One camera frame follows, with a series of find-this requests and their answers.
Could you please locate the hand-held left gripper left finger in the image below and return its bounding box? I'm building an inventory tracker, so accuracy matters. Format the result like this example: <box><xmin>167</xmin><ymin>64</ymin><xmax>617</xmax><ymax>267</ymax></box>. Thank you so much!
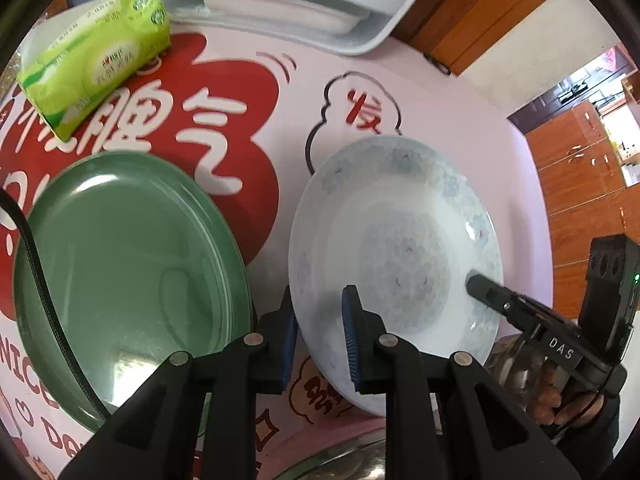
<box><xmin>57</xmin><ymin>285</ymin><xmax>301</xmax><ymax>480</ymax></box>

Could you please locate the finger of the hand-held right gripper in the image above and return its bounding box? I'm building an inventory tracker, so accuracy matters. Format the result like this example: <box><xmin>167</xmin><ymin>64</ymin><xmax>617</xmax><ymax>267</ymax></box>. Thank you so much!
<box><xmin>466</xmin><ymin>274</ymin><xmax>581</xmax><ymax>341</ymax></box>

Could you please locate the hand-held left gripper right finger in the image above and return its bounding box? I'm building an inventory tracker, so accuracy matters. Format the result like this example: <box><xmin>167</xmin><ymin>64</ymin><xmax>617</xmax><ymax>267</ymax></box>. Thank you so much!
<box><xmin>341</xmin><ymin>284</ymin><xmax>583</xmax><ymax>480</ymax></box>

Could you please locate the white floral patterned plate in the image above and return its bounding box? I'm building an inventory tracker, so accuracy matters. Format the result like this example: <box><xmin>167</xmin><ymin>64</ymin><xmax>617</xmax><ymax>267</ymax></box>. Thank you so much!
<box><xmin>288</xmin><ymin>135</ymin><xmax>505</xmax><ymax>417</ymax></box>

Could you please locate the large steel bowl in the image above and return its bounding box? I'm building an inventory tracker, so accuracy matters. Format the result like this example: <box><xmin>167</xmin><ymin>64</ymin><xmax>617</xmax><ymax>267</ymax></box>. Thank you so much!
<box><xmin>295</xmin><ymin>429</ymin><xmax>446</xmax><ymax>480</ymax></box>

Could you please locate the green plate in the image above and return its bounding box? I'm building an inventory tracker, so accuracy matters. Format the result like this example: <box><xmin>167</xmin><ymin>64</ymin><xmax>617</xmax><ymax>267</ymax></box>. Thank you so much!
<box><xmin>12</xmin><ymin>151</ymin><xmax>252</xmax><ymax>435</ymax></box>

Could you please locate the white dish cabinet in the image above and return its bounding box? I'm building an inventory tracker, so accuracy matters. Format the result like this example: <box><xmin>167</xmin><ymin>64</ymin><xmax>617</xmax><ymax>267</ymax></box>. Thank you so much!
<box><xmin>150</xmin><ymin>0</ymin><xmax>448</xmax><ymax>56</ymax></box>

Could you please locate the person's right hand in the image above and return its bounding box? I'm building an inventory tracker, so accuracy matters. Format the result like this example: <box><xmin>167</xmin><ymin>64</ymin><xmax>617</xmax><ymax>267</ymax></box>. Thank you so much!
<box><xmin>527</xmin><ymin>360</ymin><xmax>606</xmax><ymax>428</ymax></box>

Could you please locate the wooden cabinet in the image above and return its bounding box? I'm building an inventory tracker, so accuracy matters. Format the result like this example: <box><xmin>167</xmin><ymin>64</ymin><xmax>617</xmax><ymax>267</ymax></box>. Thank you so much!
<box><xmin>522</xmin><ymin>75</ymin><xmax>640</xmax><ymax>311</ymax></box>

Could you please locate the dark brown door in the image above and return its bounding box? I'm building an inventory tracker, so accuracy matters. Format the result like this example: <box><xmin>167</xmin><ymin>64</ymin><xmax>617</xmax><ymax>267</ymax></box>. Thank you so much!
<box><xmin>507</xmin><ymin>45</ymin><xmax>632</xmax><ymax>133</ymax></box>

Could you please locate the pink and red printed tablecloth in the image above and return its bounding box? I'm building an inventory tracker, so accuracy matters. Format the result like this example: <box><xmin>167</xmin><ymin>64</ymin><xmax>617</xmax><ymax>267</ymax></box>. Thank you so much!
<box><xmin>0</xmin><ymin>15</ymin><xmax>556</xmax><ymax>480</ymax></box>

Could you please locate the red door decoration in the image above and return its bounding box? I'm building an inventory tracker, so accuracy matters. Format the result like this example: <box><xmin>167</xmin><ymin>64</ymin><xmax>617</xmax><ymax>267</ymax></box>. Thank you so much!
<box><xmin>597</xmin><ymin>50</ymin><xmax>630</xmax><ymax>77</ymax></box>

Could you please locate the green tissue pack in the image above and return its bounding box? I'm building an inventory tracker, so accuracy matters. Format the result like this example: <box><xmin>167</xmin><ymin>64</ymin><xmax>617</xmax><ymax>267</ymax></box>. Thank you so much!
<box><xmin>16</xmin><ymin>0</ymin><xmax>171</xmax><ymax>143</ymax></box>

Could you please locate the black cable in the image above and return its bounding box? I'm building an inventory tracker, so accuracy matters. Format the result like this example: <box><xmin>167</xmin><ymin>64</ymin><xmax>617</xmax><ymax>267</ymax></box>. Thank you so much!
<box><xmin>0</xmin><ymin>192</ymin><xmax>112</xmax><ymax>418</ymax></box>

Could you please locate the wooden wall panel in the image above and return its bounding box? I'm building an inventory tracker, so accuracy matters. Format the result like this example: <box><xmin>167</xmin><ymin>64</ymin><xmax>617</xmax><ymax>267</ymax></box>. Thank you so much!
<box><xmin>390</xmin><ymin>0</ymin><xmax>571</xmax><ymax>76</ymax></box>

